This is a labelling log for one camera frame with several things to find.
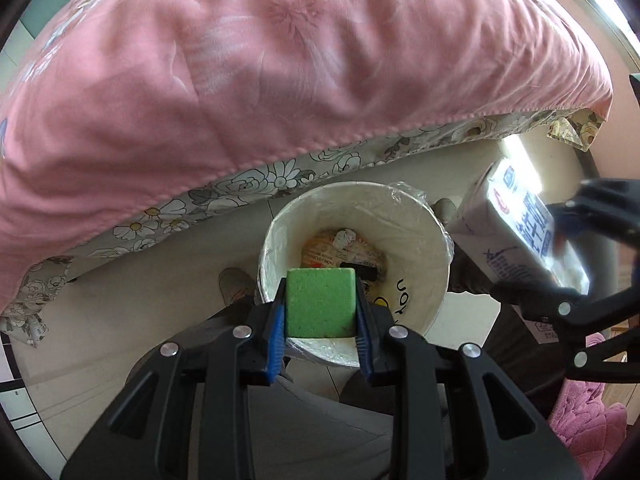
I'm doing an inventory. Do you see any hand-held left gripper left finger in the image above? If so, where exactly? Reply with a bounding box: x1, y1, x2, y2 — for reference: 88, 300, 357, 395
60, 270, 288, 480

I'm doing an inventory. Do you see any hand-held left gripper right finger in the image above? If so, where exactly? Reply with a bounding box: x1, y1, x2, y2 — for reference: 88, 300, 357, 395
352, 272, 583, 480

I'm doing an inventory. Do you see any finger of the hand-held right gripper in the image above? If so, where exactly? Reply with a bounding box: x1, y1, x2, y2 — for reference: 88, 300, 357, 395
492, 270, 640, 381
550, 177, 640, 251

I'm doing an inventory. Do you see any green foam cube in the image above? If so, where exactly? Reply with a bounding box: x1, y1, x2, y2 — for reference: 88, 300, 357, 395
284, 267, 358, 339

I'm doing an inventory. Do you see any white blue carton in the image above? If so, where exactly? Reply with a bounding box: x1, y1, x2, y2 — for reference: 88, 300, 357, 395
450, 158, 591, 296

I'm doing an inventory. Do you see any white printed waste bin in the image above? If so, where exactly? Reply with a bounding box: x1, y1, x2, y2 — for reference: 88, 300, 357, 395
257, 180, 453, 368

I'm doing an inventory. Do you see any person's left shoe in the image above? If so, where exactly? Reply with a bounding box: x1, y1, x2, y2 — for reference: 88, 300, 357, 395
218, 267, 258, 311

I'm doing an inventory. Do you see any person's shoe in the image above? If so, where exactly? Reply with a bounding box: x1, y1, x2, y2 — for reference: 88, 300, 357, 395
218, 267, 258, 311
432, 198, 458, 233

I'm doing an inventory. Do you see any pink quilted jacket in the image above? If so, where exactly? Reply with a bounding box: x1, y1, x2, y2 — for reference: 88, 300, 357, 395
547, 330, 631, 471

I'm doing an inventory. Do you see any person's right shoe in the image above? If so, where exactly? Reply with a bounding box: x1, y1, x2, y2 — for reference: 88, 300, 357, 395
432, 198, 458, 233

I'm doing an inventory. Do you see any grey floral bed sheet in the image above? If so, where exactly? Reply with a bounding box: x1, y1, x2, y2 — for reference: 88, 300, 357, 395
0, 110, 608, 348

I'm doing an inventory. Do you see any pink floral blanket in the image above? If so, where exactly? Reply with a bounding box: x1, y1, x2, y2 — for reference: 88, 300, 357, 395
0, 0, 615, 316

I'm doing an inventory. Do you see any window with metal frame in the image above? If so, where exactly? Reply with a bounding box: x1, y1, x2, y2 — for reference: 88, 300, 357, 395
550, 0, 640, 76

